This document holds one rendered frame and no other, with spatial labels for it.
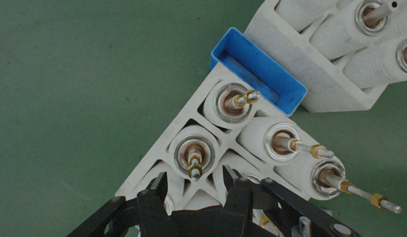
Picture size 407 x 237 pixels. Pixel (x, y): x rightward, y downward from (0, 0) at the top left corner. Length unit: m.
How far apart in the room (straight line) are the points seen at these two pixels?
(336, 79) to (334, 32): 0.11
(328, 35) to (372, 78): 0.14
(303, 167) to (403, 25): 0.40
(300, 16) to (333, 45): 0.10
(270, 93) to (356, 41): 0.25
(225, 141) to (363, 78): 0.37
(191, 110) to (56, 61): 0.52
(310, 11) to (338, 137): 0.50
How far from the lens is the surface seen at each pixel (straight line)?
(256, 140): 0.28
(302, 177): 0.35
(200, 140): 0.24
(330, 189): 0.38
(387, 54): 0.49
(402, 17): 0.59
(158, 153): 0.33
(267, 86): 0.57
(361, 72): 0.51
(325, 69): 0.47
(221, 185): 0.28
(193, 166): 0.17
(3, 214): 0.85
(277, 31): 0.44
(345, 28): 0.44
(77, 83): 0.64
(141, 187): 0.28
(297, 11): 0.44
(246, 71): 0.55
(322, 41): 0.47
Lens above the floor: 0.49
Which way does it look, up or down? 85 degrees down
